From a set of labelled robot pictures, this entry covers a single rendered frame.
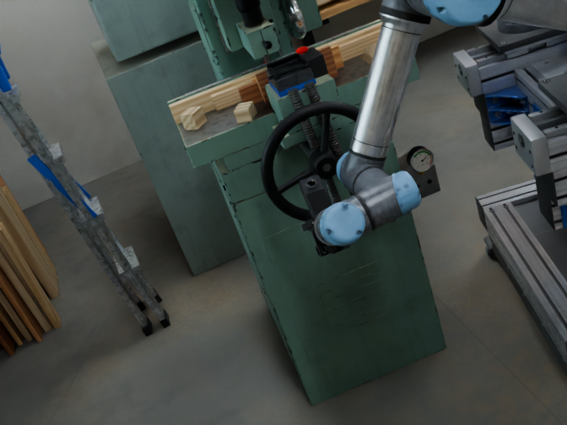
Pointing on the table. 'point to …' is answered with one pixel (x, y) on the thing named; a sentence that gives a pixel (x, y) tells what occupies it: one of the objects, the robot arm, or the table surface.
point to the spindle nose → (250, 12)
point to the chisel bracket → (253, 40)
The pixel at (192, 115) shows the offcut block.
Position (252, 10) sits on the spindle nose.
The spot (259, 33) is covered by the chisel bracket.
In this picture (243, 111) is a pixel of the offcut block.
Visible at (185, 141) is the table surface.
